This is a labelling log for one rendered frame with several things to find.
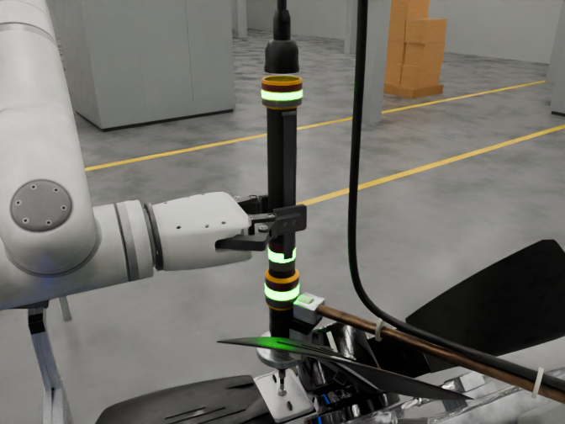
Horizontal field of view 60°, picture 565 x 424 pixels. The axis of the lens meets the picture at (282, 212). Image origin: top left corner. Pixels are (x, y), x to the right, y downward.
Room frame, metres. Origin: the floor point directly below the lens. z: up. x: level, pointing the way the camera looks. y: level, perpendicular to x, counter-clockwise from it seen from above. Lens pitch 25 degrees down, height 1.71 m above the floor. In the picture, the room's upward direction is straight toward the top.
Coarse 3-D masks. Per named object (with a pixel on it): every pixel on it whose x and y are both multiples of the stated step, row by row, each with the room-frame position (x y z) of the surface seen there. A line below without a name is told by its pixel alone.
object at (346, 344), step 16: (320, 336) 0.56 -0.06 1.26; (336, 336) 0.56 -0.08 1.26; (352, 336) 0.57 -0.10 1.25; (352, 352) 0.55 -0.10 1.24; (368, 352) 0.56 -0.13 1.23; (304, 368) 0.55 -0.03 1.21; (320, 368) 0.54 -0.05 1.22; (304, 384) 0.54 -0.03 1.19; (320, 384) 0.52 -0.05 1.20; (336, 384) 0.52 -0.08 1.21; (352, 384) 0.53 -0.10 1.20; (320, 400) 0.53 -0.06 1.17; (336, 400) 0.51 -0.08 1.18; (352, 400) 0.51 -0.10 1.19; (368, 400) 0.49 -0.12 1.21; (384, 400) 0.50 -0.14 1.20; (320, 416) 0.49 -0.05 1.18; (336, 416) 0.48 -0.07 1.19; (352, 416) 0.48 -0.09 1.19
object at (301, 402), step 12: (276, 372) 0.57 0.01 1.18; (288, 372) 0.57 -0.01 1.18; (264, 384) 0.55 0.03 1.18; (276, 384) 0.55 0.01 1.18; (288, 384) 0.55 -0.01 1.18; (300, 384) 0.54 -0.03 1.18; (264, 396) 0.52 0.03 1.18; (276, 396) 0.52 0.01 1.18; (288, 396) 0.52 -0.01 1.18; (300, 396) 0.52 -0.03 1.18; (276, 408) 0.50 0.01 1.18; (288, 408) 0.50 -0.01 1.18; (300, 408) 0.50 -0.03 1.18; (312, 408) 0.50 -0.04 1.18; (276, 420) 0.48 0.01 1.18
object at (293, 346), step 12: (264, 348) 0.34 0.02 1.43; (276, 348) 0.33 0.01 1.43; (288, 348) 0.34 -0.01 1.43; (300, 348) 0.35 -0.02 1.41; (312, 348) 0.37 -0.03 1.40; (324, 348) 0.40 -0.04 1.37; (336, 360) 0.32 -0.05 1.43; (360, 372) 0.41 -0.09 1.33; (372, 372) 0.32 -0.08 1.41; (384, 372) 0.31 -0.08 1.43; (384, 384) 0.41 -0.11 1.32; (396, 384) 0.36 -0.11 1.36; (408, 384) 0.33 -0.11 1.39; (420, 384) 0.31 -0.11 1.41; (432, 384) 0.30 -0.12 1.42; (420, 396) 0.36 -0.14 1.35; (432, 396) 0.34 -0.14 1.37; (444, 396) 0.32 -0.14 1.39; (456, 396) 0.31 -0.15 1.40; (468, 396) 0.30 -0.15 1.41
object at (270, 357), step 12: (324, 300) 0.51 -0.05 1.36; (300, 312) 0.50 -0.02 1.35; (312, 312) 0.49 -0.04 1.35; (288, 324) 0.50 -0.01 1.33; (300, 324) 0.49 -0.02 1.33; (312, 324) 0.49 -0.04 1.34; (264, 336) 0.55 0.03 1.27; (300, 336) 0.50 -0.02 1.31; (264, 360) 0.50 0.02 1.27; (276, 360) 0.50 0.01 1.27; (288, 360) 0.50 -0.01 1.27; (300, 360) 0.50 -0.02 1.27
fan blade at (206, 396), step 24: (192, 384) 0.55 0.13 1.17; (216, 384) 0.55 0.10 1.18; (240, 384) 0.54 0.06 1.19; (120, 408) 0.52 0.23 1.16; (144, 408) 0.51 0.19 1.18; (168, 408) 0.50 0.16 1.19; (192, 408) 0.49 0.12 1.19; (216, 408) 0.49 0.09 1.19; (240, 408) 0.49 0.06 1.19; (264, 408) 0.49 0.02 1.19
